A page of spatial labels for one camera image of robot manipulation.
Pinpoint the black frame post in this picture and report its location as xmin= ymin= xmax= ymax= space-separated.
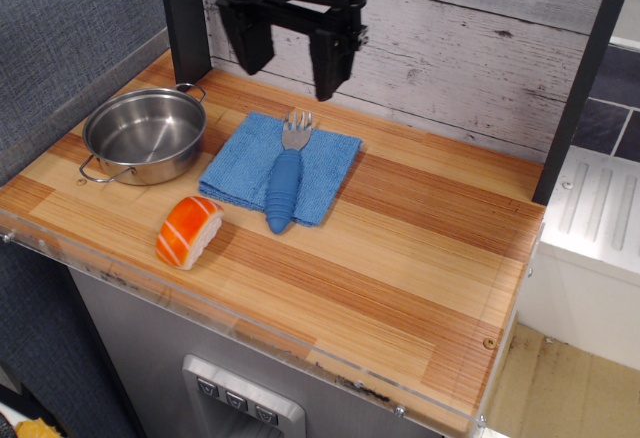
xmin=163 ymin=0 xmax=211 ymax=83
xmin=532 ymin=0 xmax=625 ymax=205

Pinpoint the white toy sink drainboard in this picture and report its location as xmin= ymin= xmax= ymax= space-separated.
xmin=517 ymin=147 xmax=639 ymax=368

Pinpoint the stainless steel pot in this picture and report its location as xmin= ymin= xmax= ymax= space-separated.
xmin=79 ymin=83 xmax=207 ymax=186

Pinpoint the blue handled metal fork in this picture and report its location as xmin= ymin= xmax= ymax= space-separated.
xmin=265 ymin=111 xmax=313 ymax=234

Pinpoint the black left frame post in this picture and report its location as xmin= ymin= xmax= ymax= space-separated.
xmin=163 ymin=0 xmax=211 ymax=83

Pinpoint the yellow object bottom corner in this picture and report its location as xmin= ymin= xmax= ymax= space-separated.
xmin=14 ymin=419 xmax=62 ymax=438

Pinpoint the clear acrylic edge strip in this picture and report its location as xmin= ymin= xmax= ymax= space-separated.
xmin=1 ymin=211 xmax=488 ymax=437

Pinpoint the black right frame post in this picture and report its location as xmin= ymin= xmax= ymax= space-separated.
xmin=532 ymin=0 xmax=625 ymax=205

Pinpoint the salmon sushi toy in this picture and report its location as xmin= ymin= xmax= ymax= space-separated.
xmin=155 ymin=196 xmax=224 ymax=270

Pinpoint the silver dispenser button panel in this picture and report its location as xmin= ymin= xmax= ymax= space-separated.
xmin=182 ymin=354 xmax=307 ymax=437

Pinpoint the grey toy fridge cabinet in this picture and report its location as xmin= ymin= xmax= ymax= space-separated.
xmin=71 ymin=270 xmax=433 ymax=437

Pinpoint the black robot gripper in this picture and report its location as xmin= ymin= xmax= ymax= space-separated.
xmin=217 ymin=0 xmax=366 ymax=101

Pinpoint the blue folded cloth napkin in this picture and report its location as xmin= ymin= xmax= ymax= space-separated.
xmin=199 ymin=112 xmax=362 ymax=227

